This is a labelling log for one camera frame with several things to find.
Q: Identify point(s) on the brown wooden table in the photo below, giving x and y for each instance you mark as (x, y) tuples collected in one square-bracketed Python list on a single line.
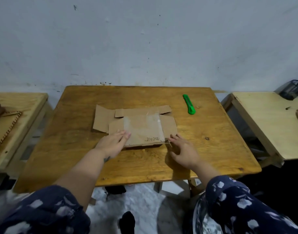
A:
[(66, 134)]

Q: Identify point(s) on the navy floral shirt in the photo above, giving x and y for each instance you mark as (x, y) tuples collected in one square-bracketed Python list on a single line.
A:
[(46, 212)]

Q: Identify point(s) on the black sock foot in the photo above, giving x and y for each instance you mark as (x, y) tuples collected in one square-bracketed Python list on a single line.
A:
[(127, 222)]

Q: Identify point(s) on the black object under table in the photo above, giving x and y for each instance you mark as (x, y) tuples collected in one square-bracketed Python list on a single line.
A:
[(115, 189)]

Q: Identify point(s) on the tan board with stitched edge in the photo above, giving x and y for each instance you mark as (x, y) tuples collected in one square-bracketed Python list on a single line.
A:
[(3, 130)]

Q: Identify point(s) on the person's right forearm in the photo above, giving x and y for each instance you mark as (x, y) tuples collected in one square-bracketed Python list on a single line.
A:
[(205, 173)]

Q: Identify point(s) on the person's right hand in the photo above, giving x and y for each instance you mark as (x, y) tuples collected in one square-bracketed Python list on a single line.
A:
[(186, 153)]

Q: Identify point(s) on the brown cardboard box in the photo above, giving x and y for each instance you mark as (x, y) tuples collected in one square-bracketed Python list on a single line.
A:
[(144, 126)]

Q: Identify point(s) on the person's left hand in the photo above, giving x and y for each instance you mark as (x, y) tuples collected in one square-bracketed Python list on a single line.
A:
[(110, 146)]

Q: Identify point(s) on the person's right thumb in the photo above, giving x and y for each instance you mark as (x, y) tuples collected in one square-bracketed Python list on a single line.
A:
[(173, 156)]

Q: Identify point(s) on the light wooden side table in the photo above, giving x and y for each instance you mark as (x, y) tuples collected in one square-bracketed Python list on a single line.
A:
[(27, 104)]

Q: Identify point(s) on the green utility knife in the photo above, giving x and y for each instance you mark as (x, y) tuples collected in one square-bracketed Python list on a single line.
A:
[(189, 104)]

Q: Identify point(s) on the person's left thumb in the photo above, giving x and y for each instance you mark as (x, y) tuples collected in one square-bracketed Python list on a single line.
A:
[(126, 139)]

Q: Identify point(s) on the person's left forearm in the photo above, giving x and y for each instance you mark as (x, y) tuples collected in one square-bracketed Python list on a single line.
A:
[(83, 175)]

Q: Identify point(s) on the pale wooden side table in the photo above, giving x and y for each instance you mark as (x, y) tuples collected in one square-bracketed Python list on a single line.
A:
[(266, 124)]

